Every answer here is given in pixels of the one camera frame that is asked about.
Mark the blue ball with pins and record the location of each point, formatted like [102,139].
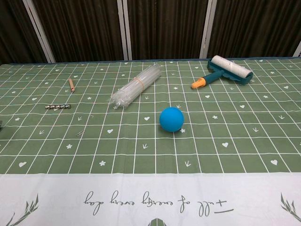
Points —
[171,119]

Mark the clear plastic straw bundle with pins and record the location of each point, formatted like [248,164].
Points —
[137,86]

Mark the tan rubber band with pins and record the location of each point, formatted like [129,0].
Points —
[138,82]

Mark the green checked tablecloth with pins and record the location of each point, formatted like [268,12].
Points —
[150,164]

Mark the short wooden pencil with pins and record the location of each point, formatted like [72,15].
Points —
[71,85]

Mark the dark pleated screen fabric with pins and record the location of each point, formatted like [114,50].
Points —
[164,26]

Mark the teal lint roller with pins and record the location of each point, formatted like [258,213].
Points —
[231,69]

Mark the white screen frame post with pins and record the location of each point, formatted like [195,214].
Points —
[208,28]
[124,28]
[298,50]
[40,30]

